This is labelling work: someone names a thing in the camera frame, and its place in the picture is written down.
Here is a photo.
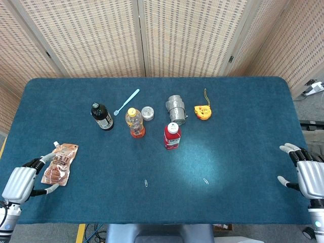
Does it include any light blue toothbrush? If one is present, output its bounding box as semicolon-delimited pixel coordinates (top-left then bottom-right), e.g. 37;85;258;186
113;89;141;116

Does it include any woven folding screen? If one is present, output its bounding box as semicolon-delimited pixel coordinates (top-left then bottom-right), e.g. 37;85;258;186
0;0;324;135

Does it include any blue tablecloth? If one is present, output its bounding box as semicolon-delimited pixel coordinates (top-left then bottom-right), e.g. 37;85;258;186
0;76;312;225

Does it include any dark robot base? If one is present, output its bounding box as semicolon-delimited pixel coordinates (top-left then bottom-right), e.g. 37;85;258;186
105;224;216;243

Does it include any blue floor cable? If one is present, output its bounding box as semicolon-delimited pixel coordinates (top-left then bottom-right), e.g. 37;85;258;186
85;223;107;243

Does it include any grey roll of bags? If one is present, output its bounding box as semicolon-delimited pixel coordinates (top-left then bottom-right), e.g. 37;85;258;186
165;95;188;126

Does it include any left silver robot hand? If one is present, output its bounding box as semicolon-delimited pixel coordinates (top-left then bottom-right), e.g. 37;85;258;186
2;152;60;205

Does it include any small clear plastic jar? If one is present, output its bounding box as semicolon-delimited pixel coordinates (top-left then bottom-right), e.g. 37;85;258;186
141;106;154;122

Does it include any red NFC juice bottle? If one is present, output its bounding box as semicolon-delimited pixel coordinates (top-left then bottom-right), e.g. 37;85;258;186
164;122;182;150

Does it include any yellow-capped orange tea bottle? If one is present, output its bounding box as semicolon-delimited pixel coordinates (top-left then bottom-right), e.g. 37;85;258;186
125;107;146;139

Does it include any yellow tape measure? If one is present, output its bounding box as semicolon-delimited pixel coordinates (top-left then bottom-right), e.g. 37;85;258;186
194;88;212;120

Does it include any black caster wheel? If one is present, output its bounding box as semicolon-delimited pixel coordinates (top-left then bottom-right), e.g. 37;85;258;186
303;226;316;240

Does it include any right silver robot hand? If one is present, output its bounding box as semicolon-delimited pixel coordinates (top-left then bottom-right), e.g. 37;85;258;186
277;143;324;201

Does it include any brown spout pouch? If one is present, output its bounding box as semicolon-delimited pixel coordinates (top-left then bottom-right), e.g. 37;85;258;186
40;141;79;187

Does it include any black metal frame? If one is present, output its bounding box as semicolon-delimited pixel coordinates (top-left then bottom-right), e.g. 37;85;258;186
299;119;324;132

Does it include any white power strip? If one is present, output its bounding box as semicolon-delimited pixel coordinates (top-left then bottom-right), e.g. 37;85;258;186
304;79;324;96

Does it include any dark tea bottle black cap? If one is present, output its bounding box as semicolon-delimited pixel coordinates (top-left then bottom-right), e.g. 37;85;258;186
91;102;114;132

